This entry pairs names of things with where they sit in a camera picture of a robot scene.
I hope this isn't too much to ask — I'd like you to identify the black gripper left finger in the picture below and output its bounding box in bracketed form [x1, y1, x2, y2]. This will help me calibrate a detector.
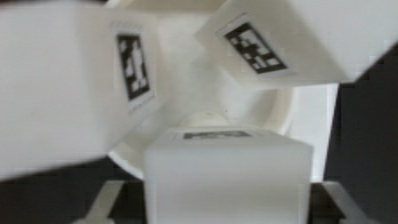
[71, 181, 124, 224]

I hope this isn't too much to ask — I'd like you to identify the white round stool seat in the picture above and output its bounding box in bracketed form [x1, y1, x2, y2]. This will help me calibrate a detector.
[106, 0, 294, 178]

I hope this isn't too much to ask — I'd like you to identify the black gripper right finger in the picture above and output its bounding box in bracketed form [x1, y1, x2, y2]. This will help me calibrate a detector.
[321, 181, 374, 224]

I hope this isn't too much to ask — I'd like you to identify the white right border rail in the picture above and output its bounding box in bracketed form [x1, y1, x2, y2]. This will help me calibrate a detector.
[287, 84, 337, 182]

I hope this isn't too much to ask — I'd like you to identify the white stool leg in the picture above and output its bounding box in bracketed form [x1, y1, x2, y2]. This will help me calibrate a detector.
[197, 0, 398, 90]
[143, 112, 312, 224]
[0, 1, 165, 181]

